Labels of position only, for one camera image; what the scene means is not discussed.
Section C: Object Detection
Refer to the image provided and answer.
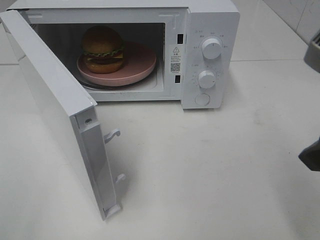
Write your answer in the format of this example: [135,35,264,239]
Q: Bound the round white door button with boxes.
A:
[194,93,210,106]

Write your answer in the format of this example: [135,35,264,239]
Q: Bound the pink round plate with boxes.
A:
[77,41,157,88]

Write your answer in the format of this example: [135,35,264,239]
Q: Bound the white microwave door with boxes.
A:
[0,10,121,219]

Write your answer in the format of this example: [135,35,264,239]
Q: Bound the burger with lettuce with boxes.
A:
[81,25,125,74]

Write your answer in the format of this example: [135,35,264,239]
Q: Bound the glass microwave turntable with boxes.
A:
[78,70,157,91]

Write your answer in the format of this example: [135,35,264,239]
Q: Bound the lower white timer knob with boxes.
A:
[198,70,216,89]

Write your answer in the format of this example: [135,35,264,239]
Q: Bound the white warning label sticker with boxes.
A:
[168,44,183,74]

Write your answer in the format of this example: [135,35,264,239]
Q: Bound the white microwave oven body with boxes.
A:
[6,0,240,109]

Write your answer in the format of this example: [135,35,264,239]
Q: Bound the upper white power knob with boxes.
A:
[201,36,223,60]

